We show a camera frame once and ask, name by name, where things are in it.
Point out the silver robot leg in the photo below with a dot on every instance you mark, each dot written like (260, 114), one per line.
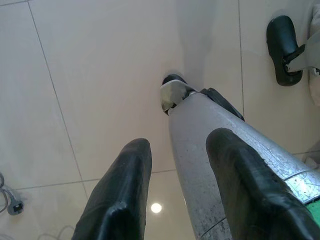
(190, 140)
(312, 47)

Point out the black robot right foot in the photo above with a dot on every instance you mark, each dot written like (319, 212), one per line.
(280, 37)

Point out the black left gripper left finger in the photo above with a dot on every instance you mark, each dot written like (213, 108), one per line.
(125, 190)

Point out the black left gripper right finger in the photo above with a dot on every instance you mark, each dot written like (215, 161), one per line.
(250, 190)

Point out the silver robot right leg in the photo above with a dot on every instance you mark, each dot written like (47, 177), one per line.
(312, 47)

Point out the black robot left foot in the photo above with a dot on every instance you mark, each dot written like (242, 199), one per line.
(173, 77)

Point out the silver robot left leg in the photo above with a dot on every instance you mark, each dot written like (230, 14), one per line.
(190, 140)

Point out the black robot foot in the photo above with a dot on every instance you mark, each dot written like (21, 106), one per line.
(173, 77)
(280, 37)

